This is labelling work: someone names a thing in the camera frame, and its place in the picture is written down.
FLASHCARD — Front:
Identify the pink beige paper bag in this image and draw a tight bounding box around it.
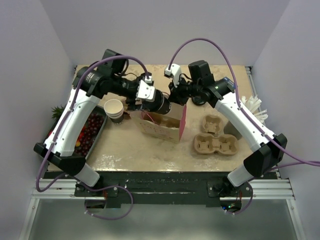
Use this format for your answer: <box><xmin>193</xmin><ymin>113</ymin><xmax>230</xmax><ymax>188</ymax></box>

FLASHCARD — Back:
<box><xmin>129</xmin><ymin>103</ymin><xmax>187</xmax><ymax>143</ymax></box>

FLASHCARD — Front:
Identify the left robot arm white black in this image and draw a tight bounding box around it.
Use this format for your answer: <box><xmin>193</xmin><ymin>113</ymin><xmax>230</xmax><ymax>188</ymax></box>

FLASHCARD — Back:
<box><xmin>35</xmin><ymin>55</ymin><xmax>149</xmax><ymax>196</ymax></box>

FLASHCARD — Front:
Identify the dark paper coffee cup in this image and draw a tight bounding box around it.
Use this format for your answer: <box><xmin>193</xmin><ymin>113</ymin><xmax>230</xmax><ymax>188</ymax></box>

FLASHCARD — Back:
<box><xmin>142</xmin><ymin>90</ymin><xmax>171</xmax><ymax>115</ymax></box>

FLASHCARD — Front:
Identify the toy pineapple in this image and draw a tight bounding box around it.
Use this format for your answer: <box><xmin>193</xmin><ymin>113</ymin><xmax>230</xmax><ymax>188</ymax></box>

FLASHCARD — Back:
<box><xmin>51</xmin><ymin>105</ymin><xmax>65</xmax><ymax>120</ymax></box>

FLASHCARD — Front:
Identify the blue razor package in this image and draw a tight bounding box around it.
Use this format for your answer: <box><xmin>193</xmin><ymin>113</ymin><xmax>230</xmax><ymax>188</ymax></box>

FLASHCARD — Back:
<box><xmin>223</xmin><ymin>77</ymin><xmax>236</xmax><ymax>89</ymax></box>

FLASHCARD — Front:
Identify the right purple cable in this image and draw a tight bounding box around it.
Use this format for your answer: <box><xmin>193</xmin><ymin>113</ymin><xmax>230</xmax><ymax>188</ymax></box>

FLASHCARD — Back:
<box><xmin>168</xmin><ymin>38</ymin><xmax>320</xmax><ymax>181</ymax></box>

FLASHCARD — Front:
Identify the dark red grapes bunch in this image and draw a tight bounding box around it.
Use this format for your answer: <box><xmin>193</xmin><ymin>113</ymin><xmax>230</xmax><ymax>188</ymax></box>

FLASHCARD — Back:
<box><xmin>74</xmin><ymin>113</ymin><xmax>105</xmax><ymax>157</ymax></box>

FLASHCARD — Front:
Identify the purple cable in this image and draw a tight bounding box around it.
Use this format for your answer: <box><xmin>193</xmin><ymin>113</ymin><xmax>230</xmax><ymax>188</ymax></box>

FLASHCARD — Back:
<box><xmin>36</xmin><ymin>55</ymin><xmax>152</xmax><ymax>193</ymax></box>
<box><xmin>168</xmin><ymin>38</ymin><xmax>320</xmax><ymax>181</ymax></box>

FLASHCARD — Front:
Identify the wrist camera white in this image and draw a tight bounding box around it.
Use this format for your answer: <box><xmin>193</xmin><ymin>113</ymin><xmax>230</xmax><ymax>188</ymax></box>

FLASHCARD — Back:
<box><xmin>135</xmin><ymin>75</ymin><xmax>156</xmax><ymax>102</ymax></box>
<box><xmin>164</xmin><ymin>64</ymin><xmax>182</xmax><ymax>88</ymax></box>

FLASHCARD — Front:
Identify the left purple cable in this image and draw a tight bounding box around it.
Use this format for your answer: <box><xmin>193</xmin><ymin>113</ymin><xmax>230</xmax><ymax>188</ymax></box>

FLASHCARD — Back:
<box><xmin>36</xmin><ymin>55</ymin><xmax>152</xmax><ymax>193</ymax></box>

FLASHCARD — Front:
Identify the dark green fruit tray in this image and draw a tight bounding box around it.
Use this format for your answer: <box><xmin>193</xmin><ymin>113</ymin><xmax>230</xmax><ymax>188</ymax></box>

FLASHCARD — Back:
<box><xmin>33</xmin><ymin>105</ymin><xmax>108</xmax><ymax>159</ymax></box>

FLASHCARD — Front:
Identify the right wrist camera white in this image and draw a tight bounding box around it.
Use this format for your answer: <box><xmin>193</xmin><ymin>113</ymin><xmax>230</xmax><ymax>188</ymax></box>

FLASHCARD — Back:
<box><xmin>164</xmin><ymin>64</ymin><xmax>182</xmax><ymax>88</ymax></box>

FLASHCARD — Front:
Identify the grey straw holder cup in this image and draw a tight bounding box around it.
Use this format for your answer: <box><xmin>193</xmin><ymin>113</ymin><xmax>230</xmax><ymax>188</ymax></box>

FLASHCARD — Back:
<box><xmin>223</xmin><ymin>121</ymin><xmax>243</xmax><ymax>140</ymax></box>

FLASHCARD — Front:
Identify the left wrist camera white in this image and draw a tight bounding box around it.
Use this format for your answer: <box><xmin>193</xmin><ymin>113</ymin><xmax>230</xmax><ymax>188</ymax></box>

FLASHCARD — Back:
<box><xmin>135</xmin><ymin>75</ymin><xmax>156</xmax><ymax>102</ymax></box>

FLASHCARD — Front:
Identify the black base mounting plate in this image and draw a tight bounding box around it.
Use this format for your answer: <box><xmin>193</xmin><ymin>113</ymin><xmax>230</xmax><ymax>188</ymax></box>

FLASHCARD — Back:
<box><xmin>41</xmin><ymin>171</ymin><xmax>280</xmax><ymax>209</ymax></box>

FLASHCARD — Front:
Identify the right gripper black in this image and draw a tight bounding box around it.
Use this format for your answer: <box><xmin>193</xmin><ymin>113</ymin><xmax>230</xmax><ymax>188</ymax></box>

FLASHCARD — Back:
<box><xmin>168</xmin><ymin>75</ymin><xmax>202</xmax><ymax>107</ymax></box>

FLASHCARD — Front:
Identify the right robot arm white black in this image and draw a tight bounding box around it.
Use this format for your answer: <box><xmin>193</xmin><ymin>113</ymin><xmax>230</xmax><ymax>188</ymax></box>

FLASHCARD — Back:
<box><xmin>164</xmin><ymin>60</ymin><xmax>288</xmax><ymax>197</ymax></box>

